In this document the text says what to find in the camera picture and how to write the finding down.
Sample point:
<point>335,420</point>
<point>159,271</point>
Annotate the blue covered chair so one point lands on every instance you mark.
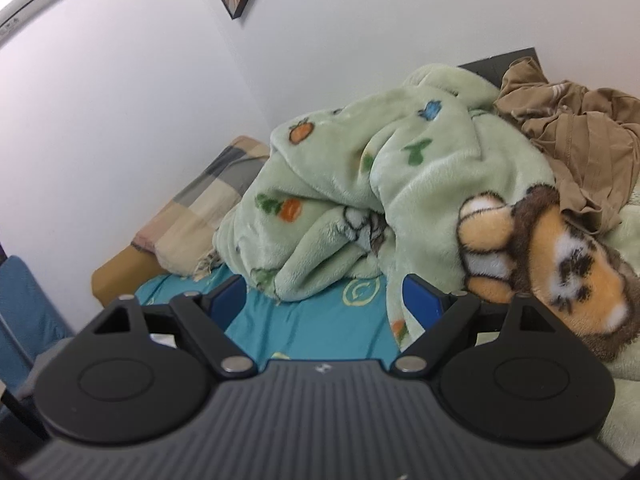
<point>25,310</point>

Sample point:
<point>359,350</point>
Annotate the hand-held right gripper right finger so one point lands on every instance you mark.
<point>420,300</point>

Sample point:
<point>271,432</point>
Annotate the mustard bed headboard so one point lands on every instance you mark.
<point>120,275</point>

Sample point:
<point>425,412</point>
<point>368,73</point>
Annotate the plaid pillow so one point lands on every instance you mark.
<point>200,210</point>

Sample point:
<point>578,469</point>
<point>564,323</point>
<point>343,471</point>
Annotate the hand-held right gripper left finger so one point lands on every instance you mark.
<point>229,300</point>

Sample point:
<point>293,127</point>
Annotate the teal patterned bed sheet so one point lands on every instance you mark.
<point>310,320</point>

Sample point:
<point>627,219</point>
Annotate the brown garment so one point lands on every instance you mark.
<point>575,135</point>

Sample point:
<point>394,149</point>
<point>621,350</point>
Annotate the green printed fleece blanket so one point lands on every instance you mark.
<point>400,160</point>

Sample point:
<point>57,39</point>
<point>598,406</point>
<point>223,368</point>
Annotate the dark board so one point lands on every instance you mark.
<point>490,67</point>

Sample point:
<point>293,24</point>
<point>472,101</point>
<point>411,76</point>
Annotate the grey seat cushion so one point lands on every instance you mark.
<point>50,355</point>

